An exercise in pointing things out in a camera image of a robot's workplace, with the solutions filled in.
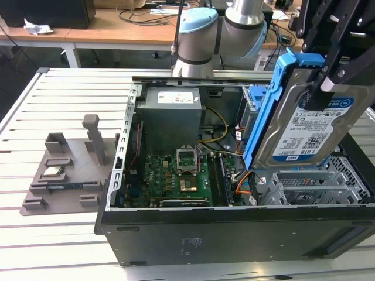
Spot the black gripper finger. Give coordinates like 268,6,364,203
294,0,345,54
303,0,375,111

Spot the hard disk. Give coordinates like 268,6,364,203
242,48,371,170

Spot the blue disk carrier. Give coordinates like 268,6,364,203
248,85,271,112

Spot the silver disk bay cage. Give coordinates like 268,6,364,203
240,84,273,153

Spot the white power strip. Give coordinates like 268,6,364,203
254,57,270,71

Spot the installed RAM stick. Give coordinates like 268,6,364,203
220,155,235,204

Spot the black RAM slot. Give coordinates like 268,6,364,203
208,155,224,205

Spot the thin metal locking lever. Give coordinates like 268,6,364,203
196,145,203,176

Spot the metal socket cover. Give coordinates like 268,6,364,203
175,147,199,176

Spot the grey power supply box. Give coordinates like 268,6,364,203
136,86,203,147

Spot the CPU socket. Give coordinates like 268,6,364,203
178,174,200,194

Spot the black graphics card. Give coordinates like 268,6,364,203
151,197,210,208

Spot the green motherboard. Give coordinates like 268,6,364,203
124,152,244,208

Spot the black open PC case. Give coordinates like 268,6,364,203
93,75,375,267

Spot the wooden desk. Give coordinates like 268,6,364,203
0,7,305,70

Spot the grey parts rack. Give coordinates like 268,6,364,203
19,113,121,217

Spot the black computer box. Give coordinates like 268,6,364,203
0,0,96,30

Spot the crumpled white paper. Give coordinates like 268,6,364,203
23,18,55,36

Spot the yellow wire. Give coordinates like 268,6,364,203
199,107,229,144

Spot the black wire bundle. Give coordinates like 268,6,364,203
231,168,255,184

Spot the orange wire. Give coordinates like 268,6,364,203
234,172,253,196

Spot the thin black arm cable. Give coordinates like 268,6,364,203
171,0,189,70

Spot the red black twisted wire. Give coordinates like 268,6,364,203
129,124,142,173

